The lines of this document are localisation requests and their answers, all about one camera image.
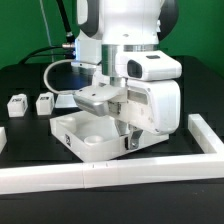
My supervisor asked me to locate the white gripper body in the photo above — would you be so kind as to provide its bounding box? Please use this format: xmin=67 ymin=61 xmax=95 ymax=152
xmin=74 ymin=50 xmax=182 ymax=135

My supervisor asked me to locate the white square table top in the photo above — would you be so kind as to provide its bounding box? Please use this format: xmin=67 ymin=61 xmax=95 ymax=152
xmin=50 ymin=111 xmax=169 ymax=162

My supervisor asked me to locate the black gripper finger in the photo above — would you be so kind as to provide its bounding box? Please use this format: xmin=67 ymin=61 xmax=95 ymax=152
xmin=115 ymin=120 xmax=129 ymax=136
xmin=125 ymin=128 xmax=143 ymax=150

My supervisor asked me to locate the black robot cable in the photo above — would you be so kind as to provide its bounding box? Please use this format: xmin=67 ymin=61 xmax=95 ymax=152
xmin=18 ymin=0 xmax=78 ymax=65

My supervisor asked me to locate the white plate with fiducial tags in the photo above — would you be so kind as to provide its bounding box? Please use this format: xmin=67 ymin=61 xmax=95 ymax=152
xmin=55 ymin=94 xmax=77 ymax=108

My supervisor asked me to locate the white L-shaped obstacle fence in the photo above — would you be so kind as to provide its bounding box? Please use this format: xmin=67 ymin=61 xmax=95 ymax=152
xmin=0 ymin=114 xmax=224 ymax=195

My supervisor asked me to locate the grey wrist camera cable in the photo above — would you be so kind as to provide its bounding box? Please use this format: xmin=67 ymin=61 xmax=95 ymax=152
xmin=43 ymin=59 xmax=83 ymax=96

